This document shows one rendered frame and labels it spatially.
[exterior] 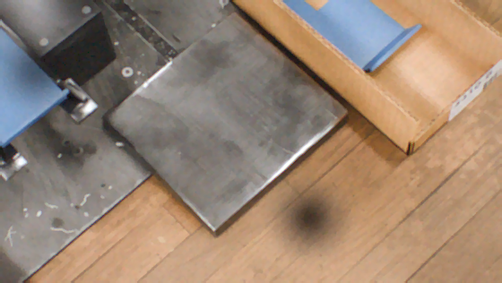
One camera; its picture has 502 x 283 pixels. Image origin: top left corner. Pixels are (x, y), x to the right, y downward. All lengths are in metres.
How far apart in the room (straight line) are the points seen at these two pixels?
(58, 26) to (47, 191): 0.15
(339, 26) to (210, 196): 0.22
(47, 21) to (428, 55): 0.36
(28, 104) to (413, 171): 0.35
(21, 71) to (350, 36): 0.32
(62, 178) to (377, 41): 0.33
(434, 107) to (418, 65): 0.05
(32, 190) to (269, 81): 0.24
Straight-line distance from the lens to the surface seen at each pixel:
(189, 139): 0.88
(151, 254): 0.87
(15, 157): 0.84
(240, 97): 0.90
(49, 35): 0.89
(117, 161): 0.91
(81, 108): 0.84
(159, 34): 0.97
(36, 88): 0.86
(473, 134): 0.91
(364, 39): 0.94
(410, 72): 0.93
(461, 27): 0.92
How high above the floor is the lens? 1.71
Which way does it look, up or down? 64 degrees down
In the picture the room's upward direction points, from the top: 7 degrees counter-clockwise
